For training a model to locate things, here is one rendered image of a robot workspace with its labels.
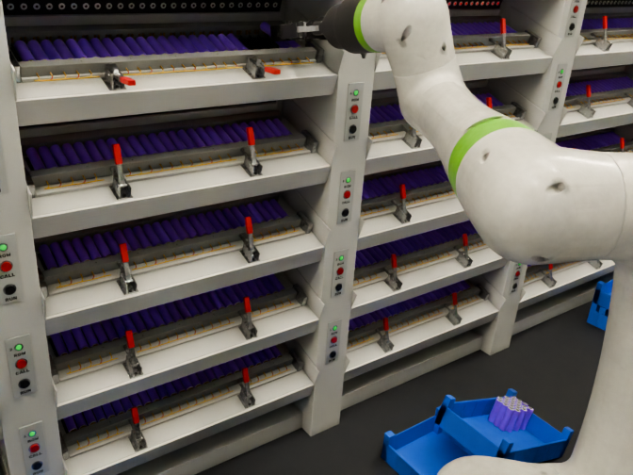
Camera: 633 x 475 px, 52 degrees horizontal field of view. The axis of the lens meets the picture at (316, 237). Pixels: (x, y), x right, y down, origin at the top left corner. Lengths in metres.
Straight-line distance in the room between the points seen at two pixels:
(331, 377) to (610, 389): 0.98
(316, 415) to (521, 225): 1.18
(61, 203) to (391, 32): 0.61
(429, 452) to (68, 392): 0.91
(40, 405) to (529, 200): 0.98
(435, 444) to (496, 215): 1.21
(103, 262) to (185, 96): 0.35
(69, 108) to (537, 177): 0.74
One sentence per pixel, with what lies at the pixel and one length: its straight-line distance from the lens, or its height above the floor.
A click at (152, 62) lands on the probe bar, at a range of 1.19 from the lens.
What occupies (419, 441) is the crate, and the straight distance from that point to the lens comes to 1.80.
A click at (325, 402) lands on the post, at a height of 0.09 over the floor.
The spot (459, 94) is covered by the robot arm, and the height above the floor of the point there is 1.00.
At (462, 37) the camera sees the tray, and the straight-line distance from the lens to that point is 1.68.
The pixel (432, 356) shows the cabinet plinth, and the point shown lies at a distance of 2.04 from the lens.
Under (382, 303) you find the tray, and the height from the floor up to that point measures 0.34.
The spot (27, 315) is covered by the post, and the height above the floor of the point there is 0.57.
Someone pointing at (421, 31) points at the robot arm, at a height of 1.07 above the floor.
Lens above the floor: 1.19
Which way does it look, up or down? 25 degrees down
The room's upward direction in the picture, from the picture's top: 4 degrees clockwise
